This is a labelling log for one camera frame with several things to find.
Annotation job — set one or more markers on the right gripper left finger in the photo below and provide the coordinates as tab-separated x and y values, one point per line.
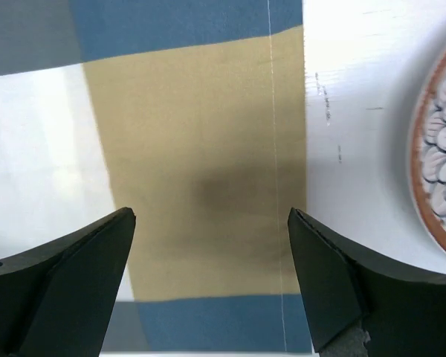
56	299

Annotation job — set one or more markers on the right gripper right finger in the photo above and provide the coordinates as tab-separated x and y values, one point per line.
359	302

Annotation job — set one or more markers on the patterned ceramic plate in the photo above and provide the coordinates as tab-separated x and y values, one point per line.
426	153

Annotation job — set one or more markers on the blue beige checked placemat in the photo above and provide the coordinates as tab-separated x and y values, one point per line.
192	113

